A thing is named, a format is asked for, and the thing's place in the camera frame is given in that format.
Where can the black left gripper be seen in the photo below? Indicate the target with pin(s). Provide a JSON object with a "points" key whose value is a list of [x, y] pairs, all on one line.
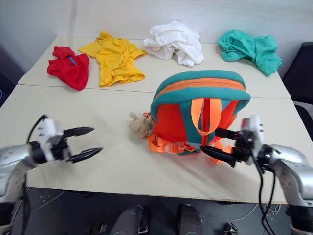
{"points": [[62, 148]]}

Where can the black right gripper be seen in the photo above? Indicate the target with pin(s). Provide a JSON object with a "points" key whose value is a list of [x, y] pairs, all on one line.
{"points": [[243, 148]]}

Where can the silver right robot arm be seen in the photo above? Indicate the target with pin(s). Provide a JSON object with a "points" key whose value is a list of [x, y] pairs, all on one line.
{"points": [[291, 166]]}

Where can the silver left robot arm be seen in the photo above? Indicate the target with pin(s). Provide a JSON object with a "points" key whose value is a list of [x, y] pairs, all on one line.
{"points": [[12, 159]]}

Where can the orange and teal backpack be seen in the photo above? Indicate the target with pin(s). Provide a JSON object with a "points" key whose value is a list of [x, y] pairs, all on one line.
{"points": [[181, 122]]}

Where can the red garment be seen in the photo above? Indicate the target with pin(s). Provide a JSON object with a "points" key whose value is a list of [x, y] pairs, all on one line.
{"points": [[69, 71]]}

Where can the black rounded shape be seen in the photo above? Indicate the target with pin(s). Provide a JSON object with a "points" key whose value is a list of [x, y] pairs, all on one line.
{"points": [[189, 219]]}

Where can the yellow shirt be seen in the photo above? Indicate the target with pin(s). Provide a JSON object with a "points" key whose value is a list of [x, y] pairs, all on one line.
{"points": [[115, 58]]}

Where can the grey rounded shape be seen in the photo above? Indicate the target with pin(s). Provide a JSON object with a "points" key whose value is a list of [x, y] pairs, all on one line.
{"points": [[128, 220]]}

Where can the teal garment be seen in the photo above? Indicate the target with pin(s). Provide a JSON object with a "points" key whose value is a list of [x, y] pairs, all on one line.
{"points": [[249, 47]]}

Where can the black chair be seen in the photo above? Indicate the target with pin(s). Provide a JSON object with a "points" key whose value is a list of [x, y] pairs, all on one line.
{"points": [[299, 73]]}

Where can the white garment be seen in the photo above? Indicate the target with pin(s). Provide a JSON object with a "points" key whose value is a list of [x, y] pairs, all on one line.
{"points": [[176, 40]]}

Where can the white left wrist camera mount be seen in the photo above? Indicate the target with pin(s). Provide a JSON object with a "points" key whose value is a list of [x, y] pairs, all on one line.
{"points": [[47, 129]]}

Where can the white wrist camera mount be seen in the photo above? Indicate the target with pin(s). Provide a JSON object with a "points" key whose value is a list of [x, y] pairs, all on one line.
{"points": [[47, 129], [255, 124]]}

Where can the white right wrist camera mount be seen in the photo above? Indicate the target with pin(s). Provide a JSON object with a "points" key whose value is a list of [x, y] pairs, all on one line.
{"points": [[255, 124]]}

